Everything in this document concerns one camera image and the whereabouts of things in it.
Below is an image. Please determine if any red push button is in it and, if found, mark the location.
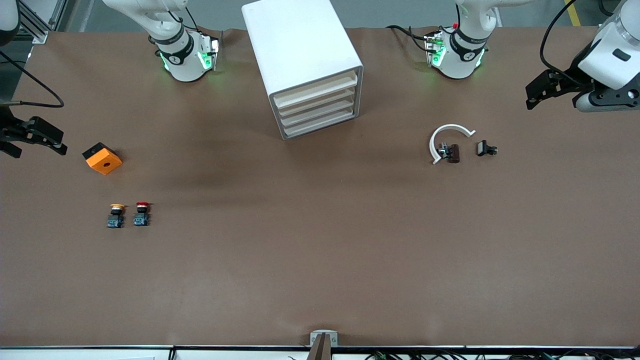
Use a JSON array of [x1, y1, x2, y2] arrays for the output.
[[133, 201, 152, 227]]

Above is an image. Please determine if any yellow push button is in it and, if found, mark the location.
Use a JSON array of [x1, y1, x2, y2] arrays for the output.
[[106, 203, 127, 230]]

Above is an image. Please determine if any brown paper table cover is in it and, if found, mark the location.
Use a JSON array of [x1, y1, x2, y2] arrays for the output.
[[0, 26, 640, 348]]

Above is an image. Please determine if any orange box with hole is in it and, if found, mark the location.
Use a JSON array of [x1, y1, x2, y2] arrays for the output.
[[82, 142, 124, 176]]

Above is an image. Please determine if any white curved plastic ring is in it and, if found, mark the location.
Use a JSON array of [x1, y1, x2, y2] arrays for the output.
[[429, 123, 477, 166]]

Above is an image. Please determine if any brown and black small component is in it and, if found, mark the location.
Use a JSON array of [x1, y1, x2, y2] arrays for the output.
[[437, 143, 461, 164]]

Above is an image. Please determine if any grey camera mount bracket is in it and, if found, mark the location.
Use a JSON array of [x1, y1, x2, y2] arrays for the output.
[[309, 330, 339, 360]]

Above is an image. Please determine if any black base power cable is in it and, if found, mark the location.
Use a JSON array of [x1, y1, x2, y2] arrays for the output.
[[386, 24, 432, 53]]

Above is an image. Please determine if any aluminium frame extrusion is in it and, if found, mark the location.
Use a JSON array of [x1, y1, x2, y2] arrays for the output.
[[17, 0, 68, 45]]

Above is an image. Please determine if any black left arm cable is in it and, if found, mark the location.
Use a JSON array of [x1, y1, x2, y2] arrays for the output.
[[539, 0, 581, 77]]

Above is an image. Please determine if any white table edge rail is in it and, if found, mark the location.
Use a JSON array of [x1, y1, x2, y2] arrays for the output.
[[0, 345, 640, 360]]

